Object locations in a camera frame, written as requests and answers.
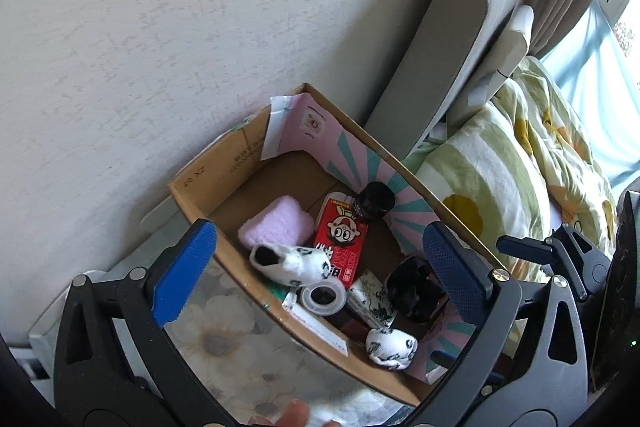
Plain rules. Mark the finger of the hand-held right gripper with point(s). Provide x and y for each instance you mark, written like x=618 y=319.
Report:
x=440 y=359
x=525 y=247

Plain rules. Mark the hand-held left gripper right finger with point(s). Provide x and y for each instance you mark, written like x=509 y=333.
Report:
x=455 y=279

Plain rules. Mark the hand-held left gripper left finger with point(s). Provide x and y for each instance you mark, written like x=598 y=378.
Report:
x=184 y=277

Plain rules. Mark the black sock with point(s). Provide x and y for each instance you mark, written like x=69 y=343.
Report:
x=410 y=292

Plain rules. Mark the panda print sock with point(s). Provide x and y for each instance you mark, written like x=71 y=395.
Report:
x=390 y=347
x=300 y=264

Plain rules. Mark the pink fluffy cloth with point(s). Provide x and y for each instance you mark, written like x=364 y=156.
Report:
x=275 y=222

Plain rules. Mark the black bottle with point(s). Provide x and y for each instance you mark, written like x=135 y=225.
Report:
x=375 y=199

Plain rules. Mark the red snack packet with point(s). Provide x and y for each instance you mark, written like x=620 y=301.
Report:
x=340 y=232

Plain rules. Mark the clear tape roll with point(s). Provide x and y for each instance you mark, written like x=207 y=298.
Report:
x=310 y=302

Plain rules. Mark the cardboard box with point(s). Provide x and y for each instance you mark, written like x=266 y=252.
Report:
x=235 y=157

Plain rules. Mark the person's left hand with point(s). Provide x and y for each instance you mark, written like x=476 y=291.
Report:
x=295 y=414

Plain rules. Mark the floral blanket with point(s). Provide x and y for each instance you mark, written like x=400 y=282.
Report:
x=500 y=167

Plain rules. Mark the black white printed packet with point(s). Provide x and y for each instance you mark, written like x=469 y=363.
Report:
x=372 y=302

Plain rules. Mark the long pale flat box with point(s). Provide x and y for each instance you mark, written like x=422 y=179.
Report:
x=320 y=332

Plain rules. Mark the light blue curtain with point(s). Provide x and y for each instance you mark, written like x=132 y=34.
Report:
x=595 y=97

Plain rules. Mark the white paper flap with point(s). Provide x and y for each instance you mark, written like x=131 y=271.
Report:
x=277 y=127

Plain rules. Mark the small grey headboard cushion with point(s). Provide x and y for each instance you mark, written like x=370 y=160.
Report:
x=510 y=47

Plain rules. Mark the large grey headboard cushion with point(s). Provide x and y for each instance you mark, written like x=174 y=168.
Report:
x=440 y=57

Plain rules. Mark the white wall trim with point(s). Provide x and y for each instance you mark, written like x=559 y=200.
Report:
x=55 y=332

